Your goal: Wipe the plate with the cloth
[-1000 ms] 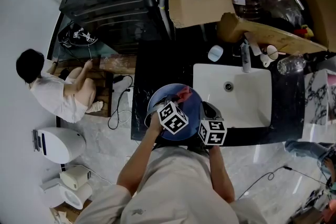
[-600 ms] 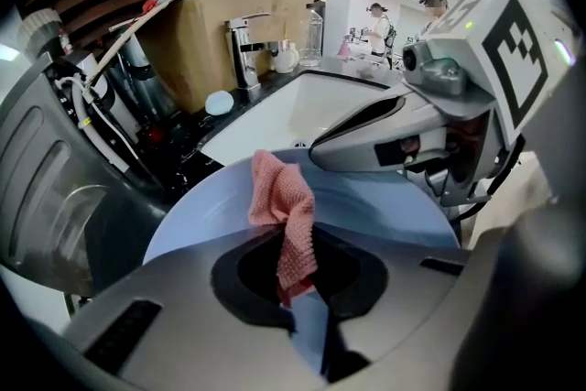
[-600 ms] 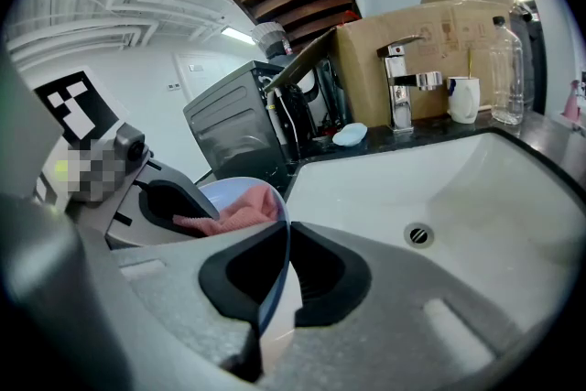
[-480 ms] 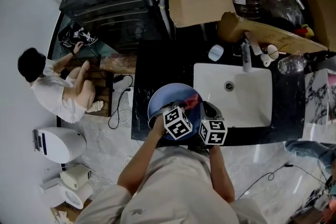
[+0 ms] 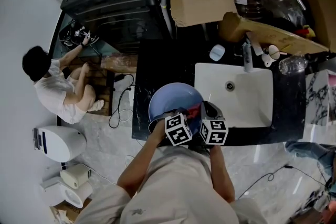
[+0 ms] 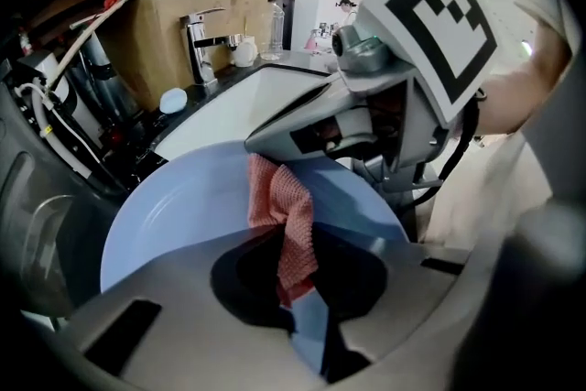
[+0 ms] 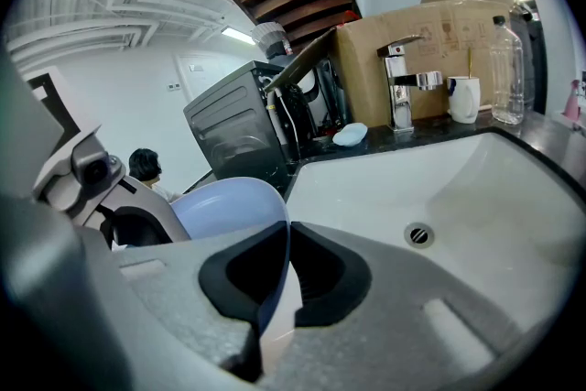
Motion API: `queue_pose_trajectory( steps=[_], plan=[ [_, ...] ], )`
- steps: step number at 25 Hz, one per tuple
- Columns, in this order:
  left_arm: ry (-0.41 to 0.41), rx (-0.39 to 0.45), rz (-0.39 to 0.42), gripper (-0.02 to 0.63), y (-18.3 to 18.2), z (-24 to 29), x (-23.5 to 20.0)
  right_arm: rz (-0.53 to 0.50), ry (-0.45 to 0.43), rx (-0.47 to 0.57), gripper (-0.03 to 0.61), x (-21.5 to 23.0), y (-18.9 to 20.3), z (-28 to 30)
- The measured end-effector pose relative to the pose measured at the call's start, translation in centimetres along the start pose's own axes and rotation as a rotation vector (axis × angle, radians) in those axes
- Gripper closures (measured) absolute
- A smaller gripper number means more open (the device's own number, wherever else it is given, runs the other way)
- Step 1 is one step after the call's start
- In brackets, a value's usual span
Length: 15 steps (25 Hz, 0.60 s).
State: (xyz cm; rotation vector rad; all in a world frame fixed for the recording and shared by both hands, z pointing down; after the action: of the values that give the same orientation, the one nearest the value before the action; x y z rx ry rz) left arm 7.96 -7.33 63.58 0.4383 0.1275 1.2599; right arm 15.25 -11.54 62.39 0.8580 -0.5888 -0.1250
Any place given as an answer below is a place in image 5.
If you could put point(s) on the white round device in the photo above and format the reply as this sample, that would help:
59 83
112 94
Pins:
57 192

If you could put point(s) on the white power strip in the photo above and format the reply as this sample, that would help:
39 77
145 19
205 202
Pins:
131 97

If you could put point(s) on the white marble cabinet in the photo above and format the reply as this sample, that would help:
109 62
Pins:
319 97

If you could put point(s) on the beige box appliance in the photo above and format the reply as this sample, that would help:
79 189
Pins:
74 175

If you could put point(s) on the blue round plate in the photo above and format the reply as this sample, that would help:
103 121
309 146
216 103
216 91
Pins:
170 97

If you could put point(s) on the person's right forearm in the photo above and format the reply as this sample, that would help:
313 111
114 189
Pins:
221 173

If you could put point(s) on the pink cloth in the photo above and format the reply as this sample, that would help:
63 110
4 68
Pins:
193 111

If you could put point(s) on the white cup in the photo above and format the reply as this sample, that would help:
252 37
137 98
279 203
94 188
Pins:
270 55

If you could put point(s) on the white sink basin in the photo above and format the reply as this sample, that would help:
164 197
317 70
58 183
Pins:
249 97

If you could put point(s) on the white oval appliance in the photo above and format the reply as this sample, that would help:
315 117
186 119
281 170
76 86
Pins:
60 143

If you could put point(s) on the person in white shirt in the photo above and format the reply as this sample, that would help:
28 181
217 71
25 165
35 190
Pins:
178 186

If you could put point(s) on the white soap dish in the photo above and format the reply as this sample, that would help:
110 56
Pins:
216 52

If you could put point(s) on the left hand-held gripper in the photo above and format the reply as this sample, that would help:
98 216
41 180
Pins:
178 129

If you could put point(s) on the black marble vanity table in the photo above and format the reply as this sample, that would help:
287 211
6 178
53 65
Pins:
162 65

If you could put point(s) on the person's left forearm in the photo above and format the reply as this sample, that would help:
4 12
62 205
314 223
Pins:
139 165

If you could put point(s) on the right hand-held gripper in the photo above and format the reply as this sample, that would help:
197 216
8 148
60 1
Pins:
214 132

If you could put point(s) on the black gear bag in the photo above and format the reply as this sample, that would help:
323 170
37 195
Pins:
76 34

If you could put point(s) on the small clear plastic bottle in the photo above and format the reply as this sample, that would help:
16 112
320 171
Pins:
292 64

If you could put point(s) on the wooden platform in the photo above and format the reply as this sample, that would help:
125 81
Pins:
118 63

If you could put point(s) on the small cardboard box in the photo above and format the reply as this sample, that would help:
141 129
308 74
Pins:
71 213

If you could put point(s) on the chrome faucet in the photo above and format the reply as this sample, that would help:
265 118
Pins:
247 56

